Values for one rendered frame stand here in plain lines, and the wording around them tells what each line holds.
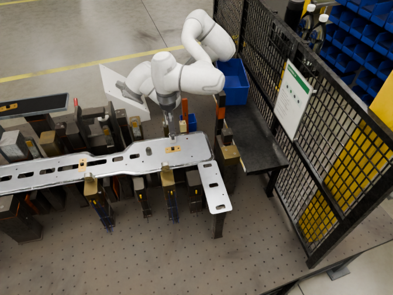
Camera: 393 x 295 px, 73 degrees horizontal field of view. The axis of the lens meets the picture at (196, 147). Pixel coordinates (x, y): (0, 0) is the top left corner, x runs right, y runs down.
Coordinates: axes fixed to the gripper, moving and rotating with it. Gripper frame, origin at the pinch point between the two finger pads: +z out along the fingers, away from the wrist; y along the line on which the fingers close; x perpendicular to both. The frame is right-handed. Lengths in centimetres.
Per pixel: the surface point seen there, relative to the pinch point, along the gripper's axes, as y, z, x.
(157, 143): 6.0, 13.6, 7.5
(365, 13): 95, -2, -174
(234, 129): 4.4, 10.6, -35.6
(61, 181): -8, 14, 56
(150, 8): 441, 114, -21
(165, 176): -19.6, 9.1, 6.5
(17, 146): 12, 5, 76
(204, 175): -20.4, 13.6, -12.6
